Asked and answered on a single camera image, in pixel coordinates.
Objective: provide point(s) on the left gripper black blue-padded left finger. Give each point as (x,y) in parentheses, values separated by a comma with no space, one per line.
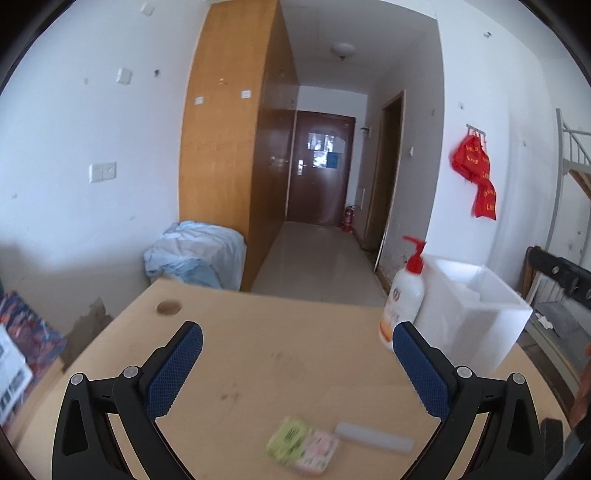
(85,446)

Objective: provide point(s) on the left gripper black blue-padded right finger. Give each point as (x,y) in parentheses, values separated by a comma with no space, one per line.
(510,445)

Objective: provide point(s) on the grey metal bunk bed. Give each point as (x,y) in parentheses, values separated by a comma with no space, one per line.
(563,323)

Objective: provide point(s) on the printed paper magazine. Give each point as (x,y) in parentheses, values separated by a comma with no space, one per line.
(15,375)

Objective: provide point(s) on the white foam box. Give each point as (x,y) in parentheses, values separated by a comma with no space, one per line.
(470,314)

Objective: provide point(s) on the white plastic tube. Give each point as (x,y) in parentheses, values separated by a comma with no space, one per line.
(373,438)

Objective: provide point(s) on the red bags on hook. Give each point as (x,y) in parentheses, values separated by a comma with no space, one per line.
(471,161)

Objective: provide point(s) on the white lotion bottle red pump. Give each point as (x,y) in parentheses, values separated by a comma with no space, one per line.
(406,294)

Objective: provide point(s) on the green pink tissue packs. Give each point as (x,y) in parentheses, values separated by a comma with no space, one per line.
(299,446)

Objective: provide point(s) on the light blue covered bin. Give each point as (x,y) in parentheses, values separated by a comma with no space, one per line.
(198,254)

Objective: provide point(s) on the red fire extinguisher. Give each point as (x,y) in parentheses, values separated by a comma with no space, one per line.
(347,220)

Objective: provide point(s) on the dark brown entrance door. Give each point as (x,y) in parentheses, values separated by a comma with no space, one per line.
(323,148)

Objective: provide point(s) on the ceiling lamp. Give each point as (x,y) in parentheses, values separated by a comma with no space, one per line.
(343,50)

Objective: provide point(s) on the orange wooden wardrobe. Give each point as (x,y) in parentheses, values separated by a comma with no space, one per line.
(238,126)

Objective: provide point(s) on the side wooden door frame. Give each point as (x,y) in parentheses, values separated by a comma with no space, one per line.
(385,176)

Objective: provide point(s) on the white wall switch pair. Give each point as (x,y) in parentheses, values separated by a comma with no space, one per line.
(101,172)

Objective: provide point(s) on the white square wall plate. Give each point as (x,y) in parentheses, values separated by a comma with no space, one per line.
(124,76)

